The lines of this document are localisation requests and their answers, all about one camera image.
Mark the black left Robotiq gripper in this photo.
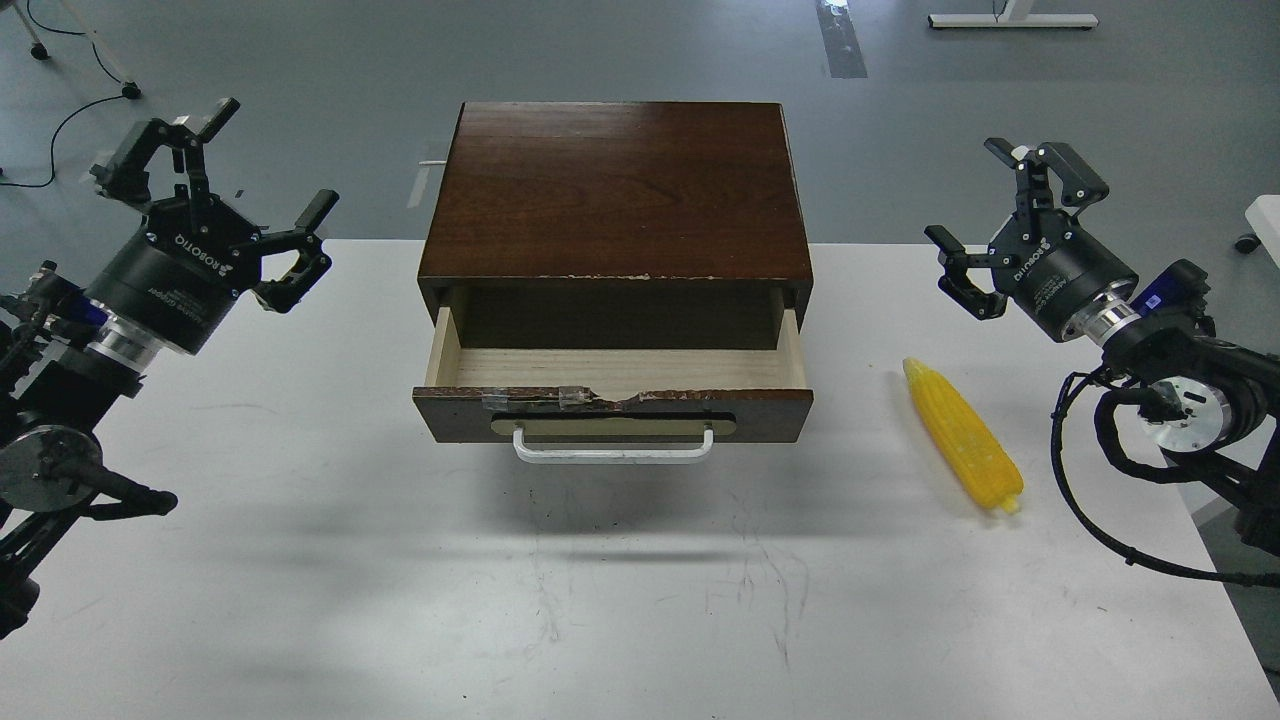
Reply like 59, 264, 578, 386
84, 97, 340, 356

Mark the wooden drawer with dark front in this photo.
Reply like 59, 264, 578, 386
411, 307, 815, 443

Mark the black cable on floor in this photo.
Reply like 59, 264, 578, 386
0, 0, 142, 190

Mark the white furniture corner with caster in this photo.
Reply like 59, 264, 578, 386
1233, 193, 1280, 264

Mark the yellow corn cob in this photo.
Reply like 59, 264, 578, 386
902, 357, 1024, 514

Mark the dark wooden cabinet box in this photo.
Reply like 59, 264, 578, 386
417, 101, 814, 316

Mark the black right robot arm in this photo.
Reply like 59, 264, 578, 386
925, 137, 1279, 553

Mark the black right arm cable loop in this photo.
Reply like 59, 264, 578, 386
1050, 370, 1280, 589

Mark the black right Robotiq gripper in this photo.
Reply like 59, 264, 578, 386
924, 137, 1138, 343

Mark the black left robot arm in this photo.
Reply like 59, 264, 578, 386
1, 97, 338, 634

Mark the white desk foot bar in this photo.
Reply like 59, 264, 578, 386
925, 1, 1100, 31

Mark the white metal drawer handle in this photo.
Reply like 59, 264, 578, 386
512, 427, 716, 465

